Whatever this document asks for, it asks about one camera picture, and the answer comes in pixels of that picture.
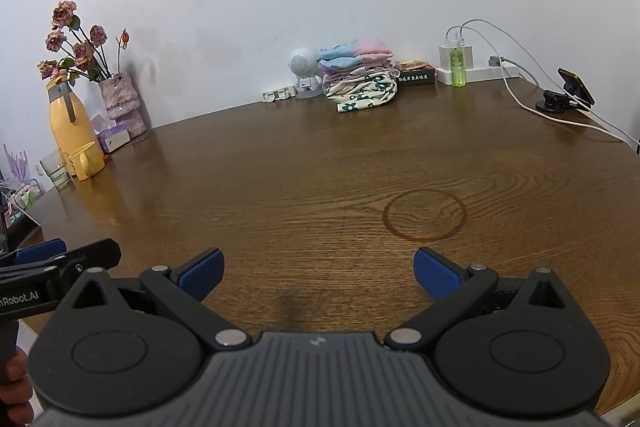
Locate pink blue purple-trimmed garment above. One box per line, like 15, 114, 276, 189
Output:
316, 37, 395, 70

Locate purple tissue box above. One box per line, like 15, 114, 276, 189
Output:
94, 119, 132, 154

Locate tray of small bottles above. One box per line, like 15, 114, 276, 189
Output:
4, 179, 44, 222

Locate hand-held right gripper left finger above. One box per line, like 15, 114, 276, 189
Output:
64, 248, 253, 351

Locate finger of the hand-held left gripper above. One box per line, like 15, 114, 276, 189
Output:
0, 238, 124, 284
13, 238, 68, 265

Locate white charger block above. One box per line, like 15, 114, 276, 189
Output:
438, 27, 474, 69

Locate dried pink flowers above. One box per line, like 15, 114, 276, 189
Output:
37, 0, 132, 88

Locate person's left hand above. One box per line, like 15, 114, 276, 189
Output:
0, 348, 36, 427

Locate black phone stand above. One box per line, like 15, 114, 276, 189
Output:
534, 89, 592, 114

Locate cream green-flower folded garment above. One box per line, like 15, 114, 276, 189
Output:
325, 73, 400, 114

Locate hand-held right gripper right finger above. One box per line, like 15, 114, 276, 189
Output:
383, 247, 576, 352

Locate clear glass cup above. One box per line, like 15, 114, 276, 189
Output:
39, 150, 74, 192

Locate yellow thermos jug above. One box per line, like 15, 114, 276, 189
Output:
46, 75, 106, 183

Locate white charging cable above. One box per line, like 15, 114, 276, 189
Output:
487, 54, 627, 143
462, 19, 640, 144

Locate white power strip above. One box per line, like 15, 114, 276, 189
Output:
434, 65, 522, 84

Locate small white block ornament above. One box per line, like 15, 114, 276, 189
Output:
261, 85, 300, 104

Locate black printed box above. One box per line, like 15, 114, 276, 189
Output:
397, 67, 437, 87

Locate white robot toy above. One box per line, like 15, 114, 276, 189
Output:
288, 47, 325, 100

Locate purple plant ornament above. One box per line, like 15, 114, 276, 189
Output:
0, 142, 31, 188

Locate green spray bottle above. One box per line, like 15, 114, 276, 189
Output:
448, 46, 467, 87

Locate smartphone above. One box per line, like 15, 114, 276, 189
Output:
557, 67, 596, 106

